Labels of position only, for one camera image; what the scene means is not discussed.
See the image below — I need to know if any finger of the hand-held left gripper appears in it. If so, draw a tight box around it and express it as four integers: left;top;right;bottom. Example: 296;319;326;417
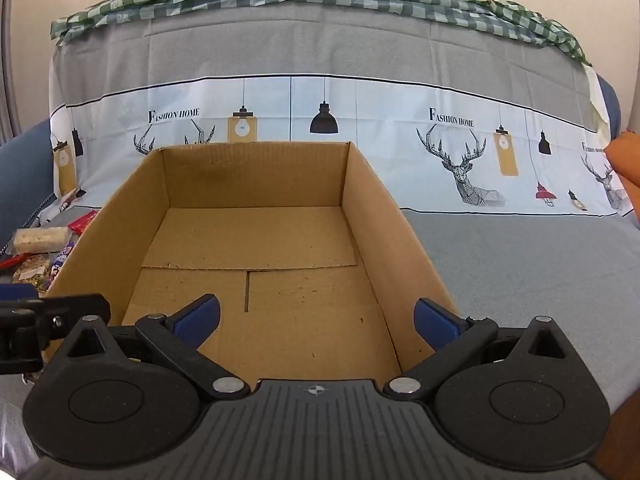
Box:
0;292;111;376

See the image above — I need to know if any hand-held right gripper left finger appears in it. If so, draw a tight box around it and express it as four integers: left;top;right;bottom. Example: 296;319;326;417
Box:
65;294;251;402

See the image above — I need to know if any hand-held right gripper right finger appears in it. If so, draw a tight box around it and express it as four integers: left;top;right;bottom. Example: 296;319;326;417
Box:
384;297;568;401

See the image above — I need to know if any purple lollipop packet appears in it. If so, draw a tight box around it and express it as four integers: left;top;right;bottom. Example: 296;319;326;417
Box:
49;241;76;281

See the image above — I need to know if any clear granola snack packet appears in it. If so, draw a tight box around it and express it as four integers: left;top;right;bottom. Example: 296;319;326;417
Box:
11;254;55;292

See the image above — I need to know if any pale rice cracker bar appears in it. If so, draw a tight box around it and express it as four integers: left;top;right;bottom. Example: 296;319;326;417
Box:
12;226;69;253

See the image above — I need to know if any cardboard box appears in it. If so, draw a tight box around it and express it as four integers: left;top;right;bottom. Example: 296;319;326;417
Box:
42;141;458;396

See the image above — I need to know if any orange cushion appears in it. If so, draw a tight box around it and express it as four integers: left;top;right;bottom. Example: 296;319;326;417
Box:
604;130;640;187

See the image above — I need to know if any printed grey sofa cover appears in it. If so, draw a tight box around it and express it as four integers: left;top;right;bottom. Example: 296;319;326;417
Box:
0;0;640;480

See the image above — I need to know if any black cable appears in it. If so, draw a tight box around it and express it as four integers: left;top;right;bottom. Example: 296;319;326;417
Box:
2;192;55;256

